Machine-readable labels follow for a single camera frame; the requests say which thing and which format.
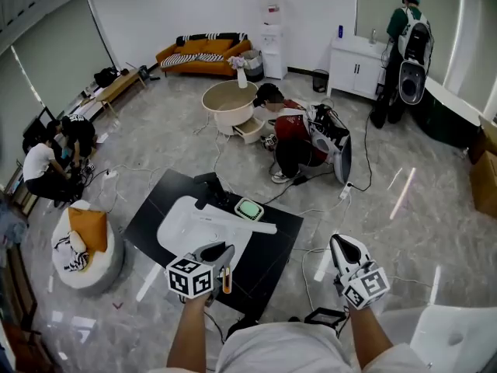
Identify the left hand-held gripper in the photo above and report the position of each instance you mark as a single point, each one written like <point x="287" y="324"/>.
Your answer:
<point x="190" y="278"/>

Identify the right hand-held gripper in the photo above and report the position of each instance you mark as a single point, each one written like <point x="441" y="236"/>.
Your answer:
<point x="367" y="286"/>

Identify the person's right forearm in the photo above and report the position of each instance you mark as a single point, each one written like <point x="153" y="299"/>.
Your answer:
<point x="370" y="336"/>

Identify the person's left forearm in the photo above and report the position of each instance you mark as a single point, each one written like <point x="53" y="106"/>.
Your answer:
<point x="186" y="332"/>

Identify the white inset sink basin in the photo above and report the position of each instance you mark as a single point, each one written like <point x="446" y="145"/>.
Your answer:
<point x="174" y="231"/>

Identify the black sink cabinet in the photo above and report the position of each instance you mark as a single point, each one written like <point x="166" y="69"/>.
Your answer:
<point x="272" y="255"/>

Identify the green and white soap dish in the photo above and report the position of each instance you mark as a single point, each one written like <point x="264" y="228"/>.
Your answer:
<point x="248" y="209"/>

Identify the white power strip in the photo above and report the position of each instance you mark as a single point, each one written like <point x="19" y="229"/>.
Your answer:
<point x="110" y="174"/>
<point x="345" y="190"/>

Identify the person's left leg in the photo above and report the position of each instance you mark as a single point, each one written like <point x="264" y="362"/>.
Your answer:
<point x="240" y="325"/>

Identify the person's leg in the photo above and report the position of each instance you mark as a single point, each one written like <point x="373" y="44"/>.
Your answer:
<point x="295" y="319"/>
<point x="240" y="325"/>

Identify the black sink faucet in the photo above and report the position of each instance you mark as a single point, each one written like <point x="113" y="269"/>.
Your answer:
<point x="213" y="185"/>

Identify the person's right leg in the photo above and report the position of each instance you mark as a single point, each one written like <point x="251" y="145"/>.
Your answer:
<point x="295" y="319"/>

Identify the black power adapter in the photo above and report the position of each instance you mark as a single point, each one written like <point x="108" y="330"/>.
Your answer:
<point x="300" y="180"/>

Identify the white backpack rig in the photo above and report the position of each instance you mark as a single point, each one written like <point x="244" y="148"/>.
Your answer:
<point x="413" y="80"/>
<point x="341" y="161"/>

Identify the person's white shirt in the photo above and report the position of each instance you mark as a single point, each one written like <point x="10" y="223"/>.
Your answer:
<point x="287" y="348"/>

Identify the white beanbag chair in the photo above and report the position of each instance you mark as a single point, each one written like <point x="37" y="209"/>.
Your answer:
<point x="101" y="274"/>

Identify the orange cushion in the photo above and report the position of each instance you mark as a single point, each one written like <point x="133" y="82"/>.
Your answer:
<point x="89" y="227"/>

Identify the small white pillow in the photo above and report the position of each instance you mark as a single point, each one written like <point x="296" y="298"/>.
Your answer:
<point x="77" y="241"/>

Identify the round cream coffee table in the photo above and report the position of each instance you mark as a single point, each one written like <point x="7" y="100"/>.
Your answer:
<point x="229" y="115"/>

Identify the zebra patterned cloth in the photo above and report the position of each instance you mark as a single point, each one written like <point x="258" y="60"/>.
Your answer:
<point x="75" y="262"/>

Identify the cardboard box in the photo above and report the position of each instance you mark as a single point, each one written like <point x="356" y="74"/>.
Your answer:
<point x="485" y="189"/>
<point x="485" y="138"/>

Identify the black bathtub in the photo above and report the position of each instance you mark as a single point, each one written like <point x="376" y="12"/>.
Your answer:
<point x="442" y="123"/>

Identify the black mesh waste bin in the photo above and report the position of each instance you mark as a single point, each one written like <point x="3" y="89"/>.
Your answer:
<point x="320" y="81"/>

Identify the white vase with flowers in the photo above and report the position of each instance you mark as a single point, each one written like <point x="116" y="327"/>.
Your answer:
<point x="242" y="80"/>

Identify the white vanity cabinet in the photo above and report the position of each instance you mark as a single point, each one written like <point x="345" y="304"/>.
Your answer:
<point x="355" y="72"/>

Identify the grey woven basket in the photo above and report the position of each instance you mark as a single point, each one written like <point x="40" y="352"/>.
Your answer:
<point x="253" y="66"/>

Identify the wooden bench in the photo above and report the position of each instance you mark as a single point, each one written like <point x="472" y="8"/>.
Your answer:
<point x="116" y="86"/>

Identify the striped throw blanket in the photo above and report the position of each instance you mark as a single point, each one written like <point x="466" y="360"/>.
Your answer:
<point x="182" y="58"/>

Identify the brown wooden cabinet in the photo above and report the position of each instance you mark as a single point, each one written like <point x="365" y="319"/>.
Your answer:
<point x="17" y="286"/>

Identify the orange sofa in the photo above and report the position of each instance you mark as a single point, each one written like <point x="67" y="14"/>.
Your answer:
<point x="206" y="48"/>

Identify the wooden side rack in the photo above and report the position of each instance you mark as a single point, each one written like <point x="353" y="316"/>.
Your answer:
<point x="19" y="192"/>

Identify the grey blue cloth bundle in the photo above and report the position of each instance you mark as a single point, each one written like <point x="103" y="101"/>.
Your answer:
<point x="11" y="224"/>

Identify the black bag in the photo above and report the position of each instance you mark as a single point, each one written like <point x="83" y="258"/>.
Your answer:
<point x="106" y="77"/>

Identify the white water dispenser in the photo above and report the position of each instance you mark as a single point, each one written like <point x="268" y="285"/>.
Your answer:
<point x="273" y="49"/>

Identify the black blanket with white stripes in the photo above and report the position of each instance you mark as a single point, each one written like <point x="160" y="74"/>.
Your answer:
<point x="213" y="36"/>

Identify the silver vanity faucet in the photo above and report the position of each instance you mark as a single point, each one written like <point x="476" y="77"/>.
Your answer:
<point x="373" y="37"/>

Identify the blue bottle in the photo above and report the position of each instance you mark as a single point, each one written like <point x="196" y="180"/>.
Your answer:
<point x="341" y="31"/>

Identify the black rectangular frame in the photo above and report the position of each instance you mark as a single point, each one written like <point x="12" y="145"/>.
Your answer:
<point x="308" y="317"/>

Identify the white square pedestal basin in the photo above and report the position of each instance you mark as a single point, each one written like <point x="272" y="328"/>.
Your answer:
<point x="454" y="336"/>

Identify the black metal frame table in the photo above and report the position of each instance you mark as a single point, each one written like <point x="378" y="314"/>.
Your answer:
<point x="35" y="126"/>

